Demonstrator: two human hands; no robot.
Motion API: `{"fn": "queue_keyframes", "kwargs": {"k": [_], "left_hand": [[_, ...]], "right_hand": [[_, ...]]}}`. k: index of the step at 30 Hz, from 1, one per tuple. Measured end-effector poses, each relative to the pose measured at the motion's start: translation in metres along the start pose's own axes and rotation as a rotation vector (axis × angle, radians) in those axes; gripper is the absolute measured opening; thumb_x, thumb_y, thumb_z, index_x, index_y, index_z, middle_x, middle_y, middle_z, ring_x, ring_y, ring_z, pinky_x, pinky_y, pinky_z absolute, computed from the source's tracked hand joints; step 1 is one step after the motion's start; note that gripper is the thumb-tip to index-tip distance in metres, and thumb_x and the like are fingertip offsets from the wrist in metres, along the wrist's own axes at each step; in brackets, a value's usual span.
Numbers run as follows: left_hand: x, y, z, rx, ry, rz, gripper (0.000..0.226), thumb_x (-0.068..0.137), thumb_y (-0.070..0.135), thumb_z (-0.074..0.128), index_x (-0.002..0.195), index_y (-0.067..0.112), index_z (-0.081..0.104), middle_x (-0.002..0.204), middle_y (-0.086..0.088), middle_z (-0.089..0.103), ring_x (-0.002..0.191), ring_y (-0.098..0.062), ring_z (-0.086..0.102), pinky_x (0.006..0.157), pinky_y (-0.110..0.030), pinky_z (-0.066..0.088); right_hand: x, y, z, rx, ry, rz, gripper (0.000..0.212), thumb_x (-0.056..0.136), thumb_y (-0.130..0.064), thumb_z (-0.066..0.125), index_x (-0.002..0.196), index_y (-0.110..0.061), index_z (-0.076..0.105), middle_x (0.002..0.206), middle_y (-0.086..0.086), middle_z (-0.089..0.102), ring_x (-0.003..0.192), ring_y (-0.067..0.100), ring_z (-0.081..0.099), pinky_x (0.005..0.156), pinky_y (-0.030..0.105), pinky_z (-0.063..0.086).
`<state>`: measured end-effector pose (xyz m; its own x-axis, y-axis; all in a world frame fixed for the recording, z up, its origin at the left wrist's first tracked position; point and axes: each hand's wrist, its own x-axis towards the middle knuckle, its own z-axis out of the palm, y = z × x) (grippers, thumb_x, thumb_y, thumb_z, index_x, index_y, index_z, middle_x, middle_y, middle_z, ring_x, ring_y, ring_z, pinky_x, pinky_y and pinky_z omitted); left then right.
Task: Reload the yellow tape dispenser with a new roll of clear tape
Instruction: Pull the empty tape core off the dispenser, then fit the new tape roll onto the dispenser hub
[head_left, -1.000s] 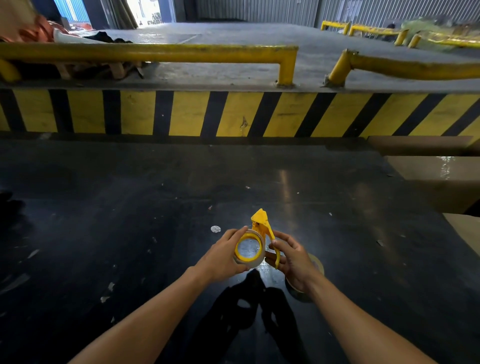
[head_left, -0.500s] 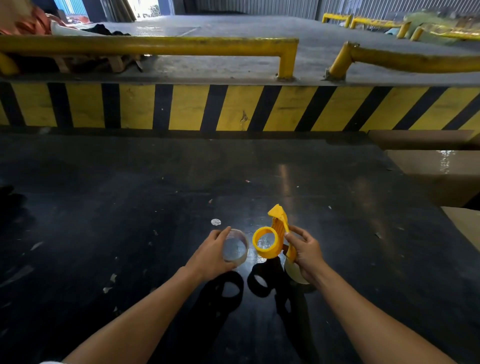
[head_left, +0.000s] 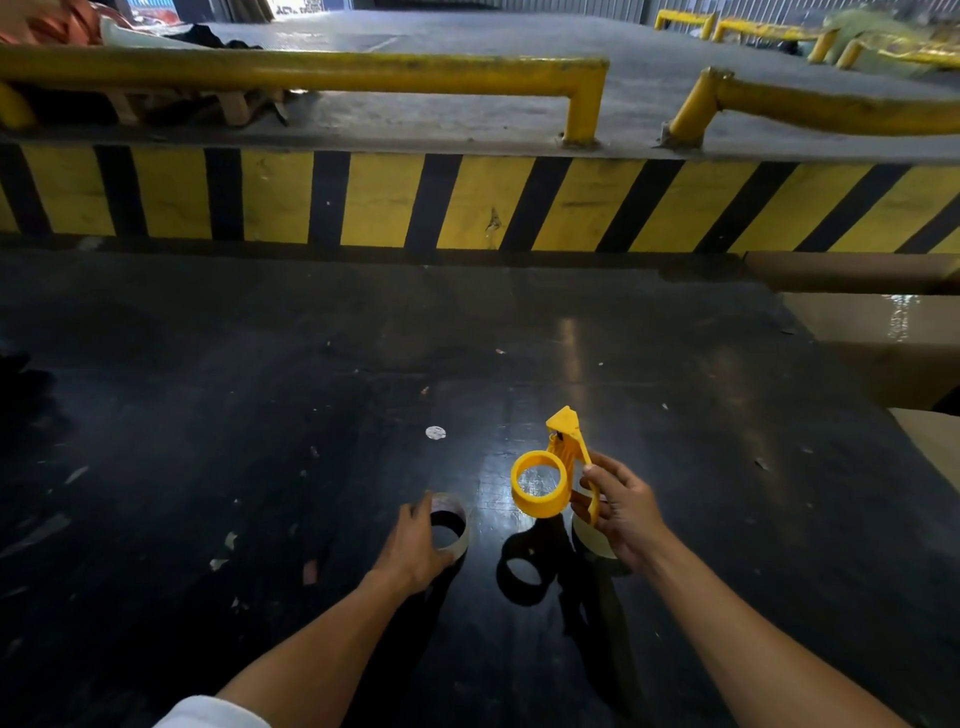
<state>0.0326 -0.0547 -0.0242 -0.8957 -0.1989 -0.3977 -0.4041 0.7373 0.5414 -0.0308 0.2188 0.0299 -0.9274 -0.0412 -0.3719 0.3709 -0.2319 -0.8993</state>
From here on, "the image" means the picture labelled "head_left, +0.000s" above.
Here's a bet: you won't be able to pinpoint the person's right hand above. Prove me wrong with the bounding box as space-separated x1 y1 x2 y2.
570 450 672 576

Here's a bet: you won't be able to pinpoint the person's left hand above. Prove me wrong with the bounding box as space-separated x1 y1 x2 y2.
372 491 459 598

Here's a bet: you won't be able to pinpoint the yellow plastic tape dispenser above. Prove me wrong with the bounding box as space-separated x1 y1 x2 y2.
510 405 603 527

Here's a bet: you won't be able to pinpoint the person's left forearm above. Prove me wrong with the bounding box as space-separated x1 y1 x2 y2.
216 570 421 728

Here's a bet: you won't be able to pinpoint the person's right forearm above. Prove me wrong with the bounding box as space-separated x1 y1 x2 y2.
643 536 912 728

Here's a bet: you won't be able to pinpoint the scattered paper scraps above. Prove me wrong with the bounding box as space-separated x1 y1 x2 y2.
0 463 321 613

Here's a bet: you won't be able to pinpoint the white sleeve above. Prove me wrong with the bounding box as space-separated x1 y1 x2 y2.
153 695 272 728

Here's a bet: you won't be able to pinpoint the yellow black striped dock edge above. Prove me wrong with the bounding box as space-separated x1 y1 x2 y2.
0 141 960 257

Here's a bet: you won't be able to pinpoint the large brown cardboard box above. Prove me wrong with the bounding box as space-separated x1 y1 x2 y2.
742 250 960 412

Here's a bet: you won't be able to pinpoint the green covered heap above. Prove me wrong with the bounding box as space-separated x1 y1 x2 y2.
823 6 942 70

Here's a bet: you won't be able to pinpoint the white plastic sheet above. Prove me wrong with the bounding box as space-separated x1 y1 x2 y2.
99 18 215 51

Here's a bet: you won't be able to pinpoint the orange bundle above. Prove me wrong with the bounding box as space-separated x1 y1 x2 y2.
0 0 135 48

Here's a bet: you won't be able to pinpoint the small yellow guard rail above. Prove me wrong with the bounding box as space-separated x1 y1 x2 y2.
835 37 960 73
711 18 840 66
654 8 719 40

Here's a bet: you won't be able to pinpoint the long yellow metal guard rail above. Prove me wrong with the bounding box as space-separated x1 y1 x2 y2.
0 45 611 148

